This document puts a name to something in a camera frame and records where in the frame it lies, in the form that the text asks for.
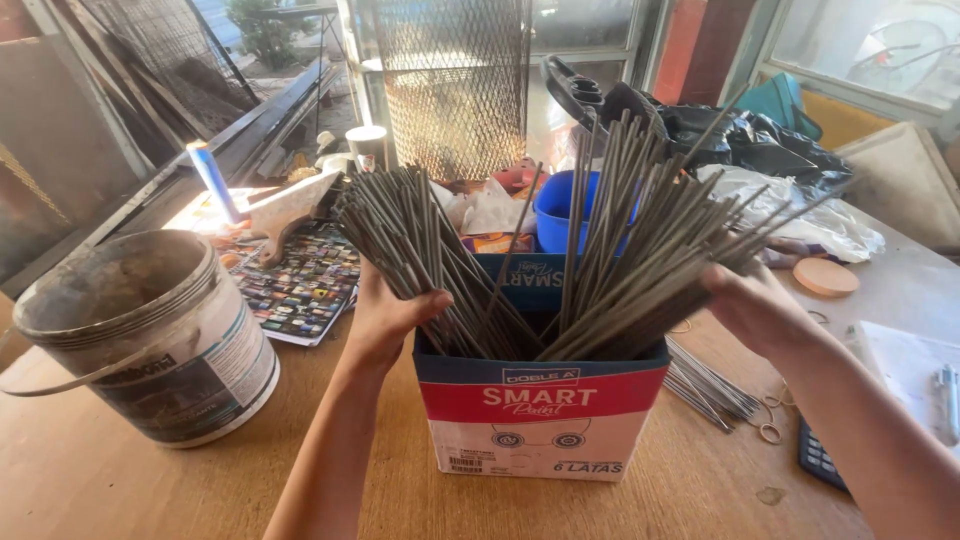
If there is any person's left hand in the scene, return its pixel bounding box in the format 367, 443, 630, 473
346, 258, 456, 376

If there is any person's right hand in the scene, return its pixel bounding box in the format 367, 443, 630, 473
700, 261, 828, 363

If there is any small bundle of grey rods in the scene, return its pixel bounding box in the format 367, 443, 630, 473
333, 163, 546, 362

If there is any large bundle of grey rods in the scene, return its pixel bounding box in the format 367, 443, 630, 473
536, 82, 858, 363

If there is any colourful printed catalogue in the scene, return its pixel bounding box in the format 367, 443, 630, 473
213, 223, 363, 348

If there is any pile of thin metal rods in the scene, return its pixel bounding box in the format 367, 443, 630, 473
663, 336, 763, 435

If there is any clear plastic bag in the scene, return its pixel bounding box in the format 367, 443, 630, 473
696, 163, 887, 264

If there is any orange packet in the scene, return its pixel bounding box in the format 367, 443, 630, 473
460, 231, 536, 255

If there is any wooden cutting board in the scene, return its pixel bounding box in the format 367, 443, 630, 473
246, 168, 343, 270

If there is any white paper sheet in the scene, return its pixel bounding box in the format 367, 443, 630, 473
846, 320, 960, 460

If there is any crumpled white plastic bag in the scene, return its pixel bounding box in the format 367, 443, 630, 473
430, 177, 538, 237

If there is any dark calculator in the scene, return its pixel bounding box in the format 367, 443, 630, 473
796, 415, 853, 495

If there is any black plastic bag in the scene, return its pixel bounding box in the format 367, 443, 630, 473
658, 103, 854, 190

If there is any white cup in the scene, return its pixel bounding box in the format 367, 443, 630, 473
345, 125, 390, 174

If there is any red white cardboard box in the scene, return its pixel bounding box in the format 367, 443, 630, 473
412, 252, 671, 483

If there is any beige cushion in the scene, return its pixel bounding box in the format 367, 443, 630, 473
834, 121, 960, 253

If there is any red plastic item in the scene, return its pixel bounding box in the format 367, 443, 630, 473
490, 156, 549, 198

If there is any blue plastic container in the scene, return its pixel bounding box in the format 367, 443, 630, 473
533, 170, 640, 256

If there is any yellow cloth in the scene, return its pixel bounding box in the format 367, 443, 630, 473
801, 88, 898, 152

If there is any teal bag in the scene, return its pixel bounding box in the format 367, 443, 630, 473
734, 72, 825, 143

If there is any silver pen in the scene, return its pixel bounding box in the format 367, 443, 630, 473
933, 364, 960, 445

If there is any blue tube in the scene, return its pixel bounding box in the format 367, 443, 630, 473
186, 140, 243, 225

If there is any dirty white plastic bucket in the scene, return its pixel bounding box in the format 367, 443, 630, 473
0, 229, 282, 450

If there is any black plastic tool caddy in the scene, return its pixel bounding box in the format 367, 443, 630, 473
540, 54, 670, 155

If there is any heap of metal frames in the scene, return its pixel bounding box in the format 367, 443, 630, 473
0, 0, 348, 301

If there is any wire mesh cylinder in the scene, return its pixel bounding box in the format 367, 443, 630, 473
372, 0, 533, 184

